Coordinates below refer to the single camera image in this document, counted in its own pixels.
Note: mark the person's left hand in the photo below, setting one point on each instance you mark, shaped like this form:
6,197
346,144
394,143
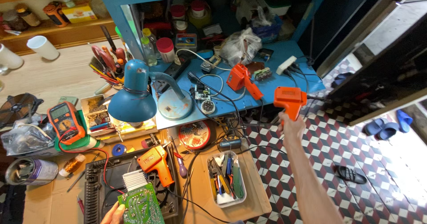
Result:
113,215

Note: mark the person's right hand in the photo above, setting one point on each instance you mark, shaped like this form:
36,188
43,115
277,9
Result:
293,129

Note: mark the person's right fingers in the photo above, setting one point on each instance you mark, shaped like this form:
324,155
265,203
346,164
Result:
283,119

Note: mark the orange soldering gun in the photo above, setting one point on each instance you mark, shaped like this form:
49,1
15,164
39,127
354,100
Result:
289,99
240,79
156,162

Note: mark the green circuit board with heatsink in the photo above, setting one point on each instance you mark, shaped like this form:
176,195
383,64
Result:
143,204

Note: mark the blue workbench shelf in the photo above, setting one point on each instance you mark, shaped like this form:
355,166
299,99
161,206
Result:
267,84

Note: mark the small transformer with green terminals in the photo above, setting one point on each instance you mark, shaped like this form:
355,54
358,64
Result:
263,74

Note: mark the white power strip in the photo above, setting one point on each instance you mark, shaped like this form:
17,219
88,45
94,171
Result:
286,65

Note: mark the dark blue slipper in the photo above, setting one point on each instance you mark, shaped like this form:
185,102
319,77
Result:
342,79

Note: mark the round solder tin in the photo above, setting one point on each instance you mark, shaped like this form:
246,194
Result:
208,107

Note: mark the white tray of tools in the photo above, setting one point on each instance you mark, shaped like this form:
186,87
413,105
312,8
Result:
226,180

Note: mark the clear plastic bag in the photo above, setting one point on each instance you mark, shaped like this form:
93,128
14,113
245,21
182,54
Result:
240,45

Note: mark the small green circuit board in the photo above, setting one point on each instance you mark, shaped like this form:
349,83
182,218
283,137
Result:
202,93

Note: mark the black sandal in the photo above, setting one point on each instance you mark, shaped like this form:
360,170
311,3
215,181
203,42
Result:
350,174

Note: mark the round red tin lid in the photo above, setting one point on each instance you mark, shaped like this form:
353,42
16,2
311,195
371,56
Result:
194,135

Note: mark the blue sandal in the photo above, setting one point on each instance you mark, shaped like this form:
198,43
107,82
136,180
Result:
404,120
382,129

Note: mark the blue tape roll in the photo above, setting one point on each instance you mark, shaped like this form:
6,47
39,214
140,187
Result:
205,53

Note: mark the black cabinet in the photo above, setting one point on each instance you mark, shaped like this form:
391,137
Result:
373,70

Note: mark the cardboard sheet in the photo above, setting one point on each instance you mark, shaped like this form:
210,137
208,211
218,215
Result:
200,197

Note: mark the black power strip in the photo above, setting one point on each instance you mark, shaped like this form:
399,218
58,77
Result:
173,72

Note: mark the white jar with red lid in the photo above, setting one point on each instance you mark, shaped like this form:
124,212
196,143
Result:
165,49

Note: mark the clear bottle with yellow cap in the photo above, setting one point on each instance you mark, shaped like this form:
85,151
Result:
148,52

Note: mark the blue desk lamp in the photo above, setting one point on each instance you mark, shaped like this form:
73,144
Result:
133,100

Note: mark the blue solder spool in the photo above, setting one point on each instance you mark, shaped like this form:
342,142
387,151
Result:
119,150

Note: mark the holder of scissors and screwdrivers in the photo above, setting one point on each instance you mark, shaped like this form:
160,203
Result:
108,62

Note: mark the compartment box of small parts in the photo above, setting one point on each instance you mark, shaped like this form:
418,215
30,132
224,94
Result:
95,114

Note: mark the black appliance housing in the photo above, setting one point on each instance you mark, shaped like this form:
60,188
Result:
96,184

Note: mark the green round container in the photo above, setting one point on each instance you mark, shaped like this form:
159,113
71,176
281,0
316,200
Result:
86,140

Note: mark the red multimeter lead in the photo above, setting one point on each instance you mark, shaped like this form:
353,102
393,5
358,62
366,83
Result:
83,150

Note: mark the orange digital multimeter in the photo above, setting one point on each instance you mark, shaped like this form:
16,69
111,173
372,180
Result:
65,122

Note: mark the white plastic cup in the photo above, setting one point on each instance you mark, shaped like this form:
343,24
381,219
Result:
10,57
43,47

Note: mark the wooden shelf with clutter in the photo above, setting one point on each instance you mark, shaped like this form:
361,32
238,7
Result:
50,13

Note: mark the metal tin can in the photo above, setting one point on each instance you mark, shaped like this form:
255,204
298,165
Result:
31,171

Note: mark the plastic bag of parts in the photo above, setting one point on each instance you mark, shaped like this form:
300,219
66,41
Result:
25,139

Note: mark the black cooling fan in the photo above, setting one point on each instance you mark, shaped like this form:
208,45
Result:
18,107

